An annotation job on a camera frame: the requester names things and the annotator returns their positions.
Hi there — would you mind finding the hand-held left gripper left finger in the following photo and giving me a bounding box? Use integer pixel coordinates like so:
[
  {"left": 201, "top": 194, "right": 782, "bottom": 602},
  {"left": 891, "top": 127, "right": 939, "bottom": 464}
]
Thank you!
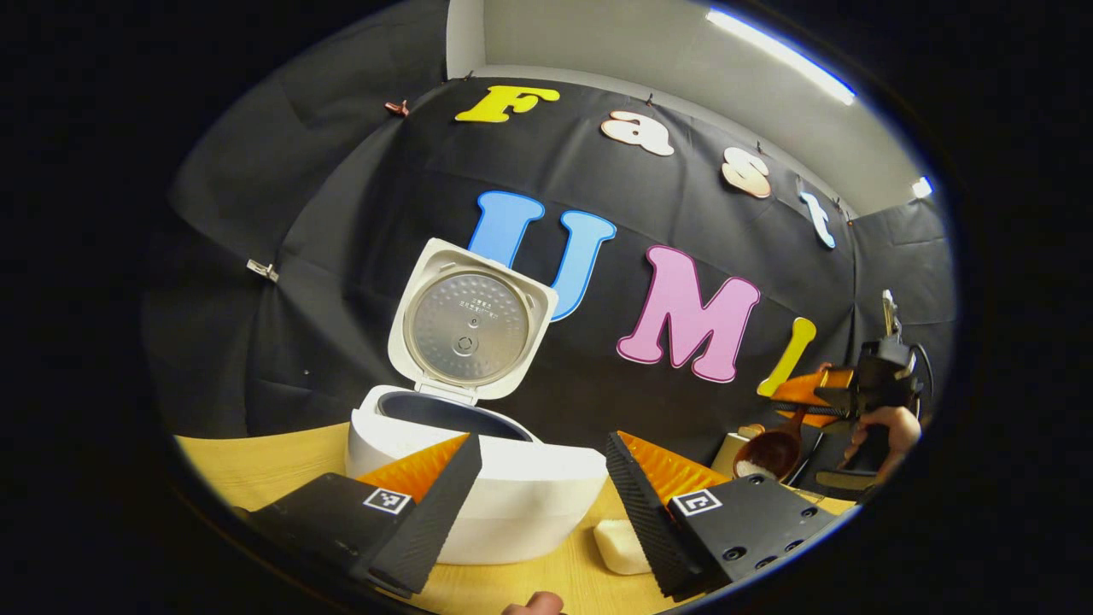
[{"left": 235, "top": 433, "right": 483, "bottom": 597}]

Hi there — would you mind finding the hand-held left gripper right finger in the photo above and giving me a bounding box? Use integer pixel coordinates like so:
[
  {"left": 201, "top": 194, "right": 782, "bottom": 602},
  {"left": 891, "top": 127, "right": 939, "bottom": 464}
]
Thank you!
[{"left": 606, "top": 430, "right": 842, "bottom": 599}]

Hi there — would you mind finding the white rice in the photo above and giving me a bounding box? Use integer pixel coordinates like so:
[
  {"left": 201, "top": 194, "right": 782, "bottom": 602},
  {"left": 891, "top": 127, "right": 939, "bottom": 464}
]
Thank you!
[{"left": 593, "top": 518, "right": 652, "bottom": 576}]

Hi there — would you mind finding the brown wooden spoon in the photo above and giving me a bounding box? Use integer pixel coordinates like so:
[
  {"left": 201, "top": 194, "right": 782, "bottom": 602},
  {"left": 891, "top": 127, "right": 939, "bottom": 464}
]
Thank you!
[{"left": 733, "top": 408, "right": 810, "bottom": 482}]

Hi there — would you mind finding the white rice cooker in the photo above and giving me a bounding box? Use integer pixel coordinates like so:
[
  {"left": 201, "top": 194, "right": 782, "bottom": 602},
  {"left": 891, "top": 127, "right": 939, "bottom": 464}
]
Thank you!
[{"left": 345, "top": 237, "right": 609, "bottom": 566}]

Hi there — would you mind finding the white toaster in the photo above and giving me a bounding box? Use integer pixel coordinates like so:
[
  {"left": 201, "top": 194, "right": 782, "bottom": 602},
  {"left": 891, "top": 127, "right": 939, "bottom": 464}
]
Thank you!
[{"left": 711, "top": 431, "right": 754, "bottom": 479}]

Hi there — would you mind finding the black backdrop cloth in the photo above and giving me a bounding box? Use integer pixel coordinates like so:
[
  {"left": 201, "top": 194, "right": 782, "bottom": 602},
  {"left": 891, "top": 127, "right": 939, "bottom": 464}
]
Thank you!
[{"left": 141, "top": 0, "right": 957, "bottom": 479}]

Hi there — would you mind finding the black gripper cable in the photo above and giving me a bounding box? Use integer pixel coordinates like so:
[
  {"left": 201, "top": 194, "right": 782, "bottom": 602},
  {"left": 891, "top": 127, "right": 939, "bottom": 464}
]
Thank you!
[{"left": 909, "top": 342, "right": 938, "bottom": 421}]

